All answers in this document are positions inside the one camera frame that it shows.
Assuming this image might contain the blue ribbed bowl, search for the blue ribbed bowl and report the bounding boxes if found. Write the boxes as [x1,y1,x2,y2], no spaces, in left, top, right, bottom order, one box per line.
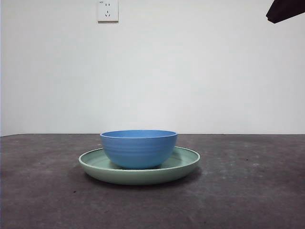
[100,129,178,168]

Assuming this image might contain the green round plate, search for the green round plate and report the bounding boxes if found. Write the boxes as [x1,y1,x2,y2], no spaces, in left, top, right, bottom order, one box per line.
[78,146,201,186]

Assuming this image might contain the white wall socket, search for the white wall socket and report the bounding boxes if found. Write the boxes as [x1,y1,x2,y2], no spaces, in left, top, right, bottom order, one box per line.
[97,0,119,24]

